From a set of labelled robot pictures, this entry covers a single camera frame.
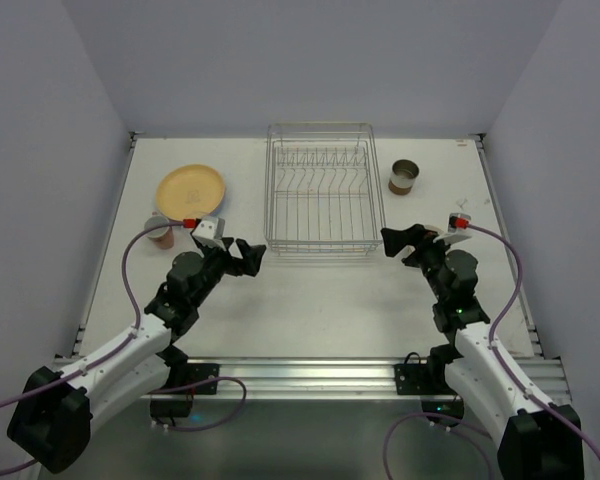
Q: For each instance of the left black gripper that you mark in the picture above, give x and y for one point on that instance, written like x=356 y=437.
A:
x=231 y=256

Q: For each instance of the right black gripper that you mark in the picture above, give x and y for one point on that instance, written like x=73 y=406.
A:
x=416 y=248

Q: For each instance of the white blue striped bowl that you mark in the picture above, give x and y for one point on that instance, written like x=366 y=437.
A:
x=434 y=229

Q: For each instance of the white brown mug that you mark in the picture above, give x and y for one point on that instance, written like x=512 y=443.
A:
x=403 y=176

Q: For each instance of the yellow plate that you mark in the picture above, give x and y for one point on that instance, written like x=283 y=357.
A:
x=190 y=191

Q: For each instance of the pink dotted mug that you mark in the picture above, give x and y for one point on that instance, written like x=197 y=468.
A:
x=160 y=232

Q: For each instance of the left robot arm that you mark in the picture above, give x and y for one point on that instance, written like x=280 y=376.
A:
x=58 y=411

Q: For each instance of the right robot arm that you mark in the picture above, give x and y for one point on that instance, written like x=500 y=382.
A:
x=535 y=437

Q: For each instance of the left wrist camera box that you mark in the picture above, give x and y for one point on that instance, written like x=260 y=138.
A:
x=209 y=232

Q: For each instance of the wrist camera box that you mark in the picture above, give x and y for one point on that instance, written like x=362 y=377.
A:
x=458 y=229
x=209 y=232

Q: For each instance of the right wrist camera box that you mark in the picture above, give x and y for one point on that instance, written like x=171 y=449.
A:
x=458 y=229

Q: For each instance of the wire dish rack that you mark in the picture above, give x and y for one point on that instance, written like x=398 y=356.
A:
x=323 y=189

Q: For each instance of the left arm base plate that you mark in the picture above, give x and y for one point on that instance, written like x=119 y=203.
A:
x=182 y=405

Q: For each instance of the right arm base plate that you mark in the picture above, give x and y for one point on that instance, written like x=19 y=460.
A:
x=417 y=376

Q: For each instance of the aluminium mounting rail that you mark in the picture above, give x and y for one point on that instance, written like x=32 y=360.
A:
x=349 y=379

